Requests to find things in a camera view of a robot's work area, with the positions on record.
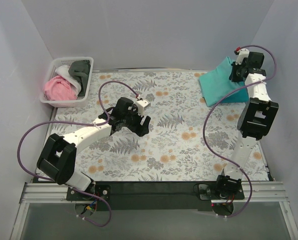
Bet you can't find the mint green t shirt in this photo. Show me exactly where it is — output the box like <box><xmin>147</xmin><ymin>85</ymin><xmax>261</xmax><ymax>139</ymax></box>
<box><xmin>199</xmin><ymin>56</ymin><xmax>245</xmax><ymax>107</ymax></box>

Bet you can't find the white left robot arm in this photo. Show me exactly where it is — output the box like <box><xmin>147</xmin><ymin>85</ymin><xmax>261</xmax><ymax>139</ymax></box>
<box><xmin>37</xmin><ymin>97</ymin><xmax>151</xmax><ymax>191</ymax></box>

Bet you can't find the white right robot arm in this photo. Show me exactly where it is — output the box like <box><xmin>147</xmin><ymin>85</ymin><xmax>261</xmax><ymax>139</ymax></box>
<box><xmin>216</xmin><ymin>48</ymin><xmax>279</xmax><ymax>199</ymax></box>

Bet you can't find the white plastic laundry basket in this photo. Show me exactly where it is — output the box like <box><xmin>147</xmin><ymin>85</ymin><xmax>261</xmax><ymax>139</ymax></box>
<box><xmin>40</xmin><ymin>56</ymin><xmax>94</xmax><ymax>108</ymax></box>

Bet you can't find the folded teal t shirt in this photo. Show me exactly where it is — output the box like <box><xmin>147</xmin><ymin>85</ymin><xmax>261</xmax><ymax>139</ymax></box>
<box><xmin>201</xmin><ymin>85</ymin><xmax>249</xmax><ymax>107</ymax></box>

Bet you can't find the dark grey t shirt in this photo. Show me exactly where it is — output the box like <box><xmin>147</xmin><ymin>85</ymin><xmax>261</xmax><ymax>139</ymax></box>
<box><xmin>68</xmin><ymin>60</ymin><xmax>91</xmax><ymax>97</ymax></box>

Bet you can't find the floral patterned table mat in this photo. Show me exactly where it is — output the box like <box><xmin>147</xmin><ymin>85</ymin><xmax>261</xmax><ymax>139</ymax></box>
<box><xmin>38</xmin><ymin>70</ymin><xmax>268</xmax><ymax>182</ymax></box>

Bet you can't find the pink t shirt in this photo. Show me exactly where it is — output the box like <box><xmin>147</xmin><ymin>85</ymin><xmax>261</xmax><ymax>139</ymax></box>
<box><xmin>43</xmin><ymin>76</ymin><xmax>77</xmax><ymax>101</ymax></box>

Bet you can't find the white t shirt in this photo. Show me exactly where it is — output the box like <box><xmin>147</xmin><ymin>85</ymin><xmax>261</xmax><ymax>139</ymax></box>
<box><xmin>55</xmin><ymin>65</ymin><xmax>81</xmax><ymax>94</ymax></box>

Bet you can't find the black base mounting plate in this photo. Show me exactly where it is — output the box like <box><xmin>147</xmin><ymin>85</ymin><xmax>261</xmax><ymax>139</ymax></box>
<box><xmin>66</xmin><ymin>181</ymin><xmax>246</xmax><ymax>213</ymax></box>

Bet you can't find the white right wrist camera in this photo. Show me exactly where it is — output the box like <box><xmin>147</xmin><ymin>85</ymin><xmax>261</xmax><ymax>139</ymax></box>
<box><xmin>234</xmin><ymin>47</ymin><xmax>250</xmax><ymax>65</ymax></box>

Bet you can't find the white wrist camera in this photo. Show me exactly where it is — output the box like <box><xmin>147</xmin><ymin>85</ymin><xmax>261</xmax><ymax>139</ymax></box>
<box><xmin>234</xmin><ymin>47</ymin><xmax>250</xmax><ymax>65</ymax></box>
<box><xmin>135</xmin><ymin>98</ymin><xmax>151</xmax><ymax>115</ymax></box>

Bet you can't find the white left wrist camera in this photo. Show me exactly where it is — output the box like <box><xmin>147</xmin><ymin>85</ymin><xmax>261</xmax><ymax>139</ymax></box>
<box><xmin>135</xmin><ymin>98</ymin><xmax>151</xmax><ymax>115</ymax></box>

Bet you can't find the aluminium frame rail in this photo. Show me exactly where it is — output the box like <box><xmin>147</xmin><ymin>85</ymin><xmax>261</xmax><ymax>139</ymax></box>
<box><xmin>19</xmin><ymin>182</ymin><xmax>74</xmax><ymax>205</ymax></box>

